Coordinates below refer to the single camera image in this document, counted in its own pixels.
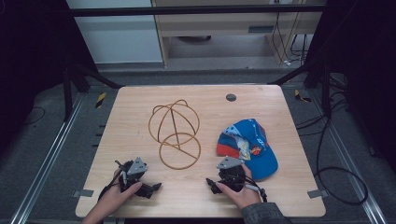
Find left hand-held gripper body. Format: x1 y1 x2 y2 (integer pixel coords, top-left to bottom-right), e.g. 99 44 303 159
115 156 149 193

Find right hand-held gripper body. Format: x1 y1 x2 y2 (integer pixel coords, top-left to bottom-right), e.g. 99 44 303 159
216 156 248 192

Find blue baseball cap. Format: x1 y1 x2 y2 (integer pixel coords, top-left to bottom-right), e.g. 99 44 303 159
216 118 279 181

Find golden wire hat stand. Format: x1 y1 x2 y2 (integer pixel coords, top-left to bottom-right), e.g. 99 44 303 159
148 99 202 171

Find person's right hand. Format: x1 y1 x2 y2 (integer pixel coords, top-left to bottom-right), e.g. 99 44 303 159
216 163 263 210

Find person's left hand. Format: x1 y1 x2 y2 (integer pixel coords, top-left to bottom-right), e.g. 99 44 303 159
97 169 144 217

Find yellow black striped tape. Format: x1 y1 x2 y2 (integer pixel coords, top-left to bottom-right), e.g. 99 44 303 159
94 91 107 109
294 89 312 104

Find white cabinet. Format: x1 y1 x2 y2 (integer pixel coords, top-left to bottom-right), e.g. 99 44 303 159
65 0 164 65

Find dark curtain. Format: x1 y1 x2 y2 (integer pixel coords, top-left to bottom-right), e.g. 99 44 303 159
306 0 396 172
0 0 97 157

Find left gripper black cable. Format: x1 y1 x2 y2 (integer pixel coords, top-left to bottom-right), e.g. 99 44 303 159
97 160 129 202

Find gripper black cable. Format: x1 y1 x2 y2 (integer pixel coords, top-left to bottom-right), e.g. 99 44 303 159
244 175 269 203
97 160 129 202

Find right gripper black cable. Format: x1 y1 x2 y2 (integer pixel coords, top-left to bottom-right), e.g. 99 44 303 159
244 175 269 203

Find grey metal table bracket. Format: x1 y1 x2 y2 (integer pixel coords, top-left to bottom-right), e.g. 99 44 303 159
72 189 95 199
306 189 330 200

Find aluminium floor rail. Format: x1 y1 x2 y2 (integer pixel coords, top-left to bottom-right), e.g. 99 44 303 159
311 90 389 224
8 92 86 224

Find black metal frame stand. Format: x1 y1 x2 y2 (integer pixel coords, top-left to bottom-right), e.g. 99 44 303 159
268 59 332 119
62 57 124 122

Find black floor cable loop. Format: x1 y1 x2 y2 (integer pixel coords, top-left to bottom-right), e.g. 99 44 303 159
294 90 370 206

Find thin black floor cable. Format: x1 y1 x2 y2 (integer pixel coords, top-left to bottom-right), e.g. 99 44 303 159
21 105 47 127

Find hanging desk cables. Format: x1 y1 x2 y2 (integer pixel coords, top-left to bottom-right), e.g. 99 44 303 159
271 11 310 67

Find black horizontal frame bar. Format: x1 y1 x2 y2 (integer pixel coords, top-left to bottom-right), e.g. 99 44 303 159
66 4 328 18

